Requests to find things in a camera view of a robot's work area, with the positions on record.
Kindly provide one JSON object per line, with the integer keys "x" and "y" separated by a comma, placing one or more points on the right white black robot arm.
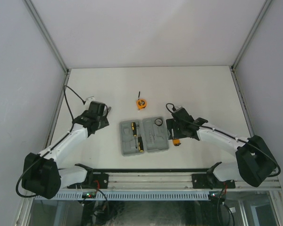
{"x": 254, "y": 161}

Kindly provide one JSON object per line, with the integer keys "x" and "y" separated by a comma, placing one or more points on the orange hex key set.
{"x": 176, "y": 142}

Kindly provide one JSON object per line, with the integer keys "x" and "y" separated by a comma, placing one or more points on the orange tape measure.
{"x": 141, "y": 104}

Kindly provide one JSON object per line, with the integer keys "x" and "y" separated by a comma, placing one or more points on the black tape roll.
{"x": 158, "y": 122}

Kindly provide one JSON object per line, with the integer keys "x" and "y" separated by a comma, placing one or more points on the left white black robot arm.
{"x": 42, "y": 174}

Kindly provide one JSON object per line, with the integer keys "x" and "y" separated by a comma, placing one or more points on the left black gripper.
{"x": 104, "y": 122}

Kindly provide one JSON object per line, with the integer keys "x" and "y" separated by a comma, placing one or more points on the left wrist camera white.
{"x": 89, "y": 100}

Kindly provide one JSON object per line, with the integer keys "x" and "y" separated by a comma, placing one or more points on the blue slotted cable duct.
{"x": 132, "y": 196}

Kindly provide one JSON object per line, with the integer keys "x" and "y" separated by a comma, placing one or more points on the left aluminium frame post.
{"x": 45, "y": 33}

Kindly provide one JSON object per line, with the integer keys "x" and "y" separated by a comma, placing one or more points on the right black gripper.
{"x": 171, "y": 124}

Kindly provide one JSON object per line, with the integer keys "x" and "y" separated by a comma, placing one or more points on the grey plastic tool case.
{"x": 155, "y": 138}

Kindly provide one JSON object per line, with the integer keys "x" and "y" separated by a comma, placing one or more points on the aluminium frame post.
{"x": 45, "y": 33}
{"x": 263, "y": 11}

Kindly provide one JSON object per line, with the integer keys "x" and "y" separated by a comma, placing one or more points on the black yellow screwdriver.
{"x": 134, "y": 128}
{"x": 140, "y": 145}

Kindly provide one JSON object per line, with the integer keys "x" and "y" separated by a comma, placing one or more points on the aluminium front rail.
{"x": 151, "y": 181}

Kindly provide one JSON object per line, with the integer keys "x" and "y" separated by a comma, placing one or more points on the right aluminium frame post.
{"x": 263, "y": 11}

